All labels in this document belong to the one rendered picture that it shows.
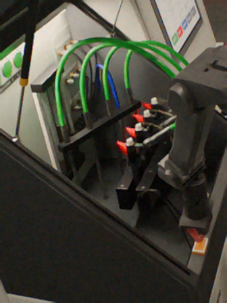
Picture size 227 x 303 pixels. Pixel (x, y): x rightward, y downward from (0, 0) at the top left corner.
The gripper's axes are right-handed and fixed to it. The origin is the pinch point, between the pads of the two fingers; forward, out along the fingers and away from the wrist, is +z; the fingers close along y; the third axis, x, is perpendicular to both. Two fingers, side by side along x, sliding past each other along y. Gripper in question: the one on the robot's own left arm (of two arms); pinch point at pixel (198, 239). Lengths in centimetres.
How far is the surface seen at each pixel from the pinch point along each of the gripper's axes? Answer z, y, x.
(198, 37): -8, -106, -21
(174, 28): -22, -83, -24
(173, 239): 15.0, -13.4, -11.3
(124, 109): -11, -42, -32
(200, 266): 2.4, 6.7, 1.8
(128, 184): 0.3, -19.0, -25.1
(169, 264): -3.2, 12.3, -4.0
